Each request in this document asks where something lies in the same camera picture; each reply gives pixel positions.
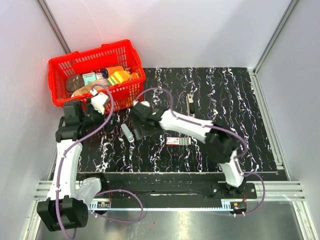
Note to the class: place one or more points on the teal small box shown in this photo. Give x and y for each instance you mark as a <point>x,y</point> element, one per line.
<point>89,77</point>

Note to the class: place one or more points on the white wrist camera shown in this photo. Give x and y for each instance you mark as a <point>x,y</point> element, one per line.
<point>144,103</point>
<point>99,101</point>

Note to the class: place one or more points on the red plastic basket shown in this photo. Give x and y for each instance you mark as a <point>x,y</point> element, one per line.
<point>119,53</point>

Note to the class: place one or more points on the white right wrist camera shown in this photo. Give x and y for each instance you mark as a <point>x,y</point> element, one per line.
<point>144,103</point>

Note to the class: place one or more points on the dark stapler magazine part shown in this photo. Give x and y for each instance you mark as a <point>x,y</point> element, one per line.
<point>190,105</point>

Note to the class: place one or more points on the staple box with tray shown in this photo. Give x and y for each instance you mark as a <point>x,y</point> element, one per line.
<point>178,141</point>

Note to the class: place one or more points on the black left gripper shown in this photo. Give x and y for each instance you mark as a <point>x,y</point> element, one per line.
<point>110,125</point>

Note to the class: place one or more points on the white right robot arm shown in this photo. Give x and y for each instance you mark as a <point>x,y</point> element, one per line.
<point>221,142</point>

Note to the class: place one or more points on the brown round item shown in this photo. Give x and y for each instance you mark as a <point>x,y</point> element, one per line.
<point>74,83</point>

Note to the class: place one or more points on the orange cylinder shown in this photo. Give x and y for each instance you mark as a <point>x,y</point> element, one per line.
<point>107,71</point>

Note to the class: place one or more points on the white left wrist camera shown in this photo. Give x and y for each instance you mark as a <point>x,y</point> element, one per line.
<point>99,101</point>

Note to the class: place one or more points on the brown cardboard packet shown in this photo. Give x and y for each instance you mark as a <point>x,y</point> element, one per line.
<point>87,88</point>

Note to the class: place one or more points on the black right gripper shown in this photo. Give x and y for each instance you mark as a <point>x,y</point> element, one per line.
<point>137,124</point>

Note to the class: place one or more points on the yellow green box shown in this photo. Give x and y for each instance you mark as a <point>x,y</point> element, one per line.
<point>118,77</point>

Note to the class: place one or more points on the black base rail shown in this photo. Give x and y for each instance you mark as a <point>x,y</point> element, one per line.
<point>174,190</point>

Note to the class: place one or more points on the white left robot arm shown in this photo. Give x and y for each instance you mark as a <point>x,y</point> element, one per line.
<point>67,207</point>

